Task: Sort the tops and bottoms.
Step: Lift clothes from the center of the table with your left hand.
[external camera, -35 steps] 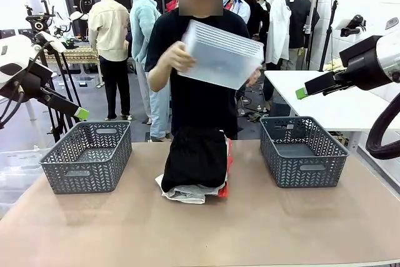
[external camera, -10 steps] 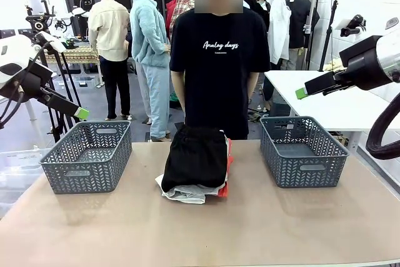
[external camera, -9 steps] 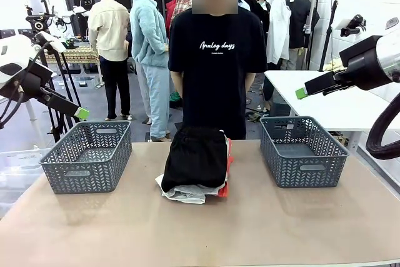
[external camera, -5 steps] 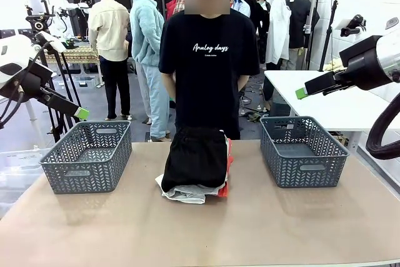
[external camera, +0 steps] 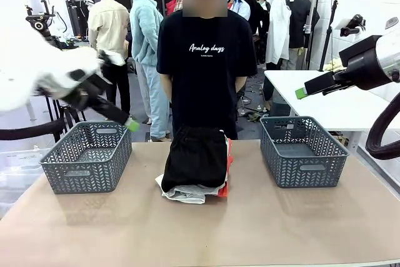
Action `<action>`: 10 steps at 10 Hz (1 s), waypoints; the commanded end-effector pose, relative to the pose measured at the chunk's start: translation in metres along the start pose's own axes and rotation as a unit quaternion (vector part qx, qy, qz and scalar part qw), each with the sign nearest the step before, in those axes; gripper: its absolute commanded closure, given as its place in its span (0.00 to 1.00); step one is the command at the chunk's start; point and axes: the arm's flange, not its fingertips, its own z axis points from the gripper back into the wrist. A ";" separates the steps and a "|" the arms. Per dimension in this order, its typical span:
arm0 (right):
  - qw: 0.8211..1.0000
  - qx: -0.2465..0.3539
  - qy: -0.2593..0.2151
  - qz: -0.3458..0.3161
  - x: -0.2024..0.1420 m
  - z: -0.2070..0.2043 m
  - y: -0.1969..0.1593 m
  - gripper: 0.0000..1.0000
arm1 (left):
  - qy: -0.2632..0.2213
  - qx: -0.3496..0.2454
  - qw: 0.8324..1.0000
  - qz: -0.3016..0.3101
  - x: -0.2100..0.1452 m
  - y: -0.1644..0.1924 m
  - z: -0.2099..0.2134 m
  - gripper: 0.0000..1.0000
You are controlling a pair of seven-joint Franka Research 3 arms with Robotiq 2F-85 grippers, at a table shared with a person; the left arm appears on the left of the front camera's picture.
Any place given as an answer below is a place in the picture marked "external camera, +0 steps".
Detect black camera tripod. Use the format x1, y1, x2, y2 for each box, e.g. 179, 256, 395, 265
24, 0, 86, 143

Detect mannequin in white shirt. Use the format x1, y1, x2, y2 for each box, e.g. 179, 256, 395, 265
265, 0, 293, 71

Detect person's right forearm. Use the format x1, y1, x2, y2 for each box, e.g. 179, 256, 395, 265
160, 73, 175, 106

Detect mannequin in blue fleece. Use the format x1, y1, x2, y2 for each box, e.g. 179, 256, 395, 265
129, 0, 172, 143

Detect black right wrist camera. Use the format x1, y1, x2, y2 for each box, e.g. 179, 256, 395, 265
339, 14, 366, 37

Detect black light stand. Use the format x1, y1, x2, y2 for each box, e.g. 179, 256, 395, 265
318, 0, 340, 73

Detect white table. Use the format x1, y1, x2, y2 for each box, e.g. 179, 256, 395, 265
264, 69, 400, 132

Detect grey plastic lattice basket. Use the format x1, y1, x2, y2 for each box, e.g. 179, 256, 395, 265
259, 116, 350, 189
39, 120, 133, 194

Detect black shorts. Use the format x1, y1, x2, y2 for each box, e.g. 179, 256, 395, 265
161, 125, 230, 193

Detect clear plastic storage box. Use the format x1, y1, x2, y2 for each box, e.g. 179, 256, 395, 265
0, 147, 53, 218

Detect black backdrop stand poles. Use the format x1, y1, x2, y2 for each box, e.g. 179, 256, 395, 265
304, 0, 324, 71

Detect mannequin in cream shirt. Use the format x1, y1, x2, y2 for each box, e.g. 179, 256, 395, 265
87, 0, 132, 121

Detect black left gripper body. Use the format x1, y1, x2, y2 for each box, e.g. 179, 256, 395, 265
62, 68, 110, 110

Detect white t-shirt with black print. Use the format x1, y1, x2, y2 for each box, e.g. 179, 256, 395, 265
155, 173, 207, 204

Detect orange hoodie with yellow print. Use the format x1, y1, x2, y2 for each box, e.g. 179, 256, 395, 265
217, 138, 234, 198

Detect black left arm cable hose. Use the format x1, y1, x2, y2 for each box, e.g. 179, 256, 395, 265
0, 116, 68, 141

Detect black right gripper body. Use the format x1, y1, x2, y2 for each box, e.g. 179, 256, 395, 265
339, 34, 400, 91

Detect person's left forearm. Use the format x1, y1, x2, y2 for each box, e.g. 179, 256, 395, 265
234, 76, 248, 93

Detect mannequin in black shirt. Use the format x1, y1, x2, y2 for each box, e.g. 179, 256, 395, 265
286, 0, 320, 71

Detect person in black t-shirt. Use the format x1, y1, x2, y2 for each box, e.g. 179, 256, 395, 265
156, 0, 259, 140

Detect pale yellow cloth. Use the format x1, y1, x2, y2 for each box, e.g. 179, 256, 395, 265
323, 57, 348, 73

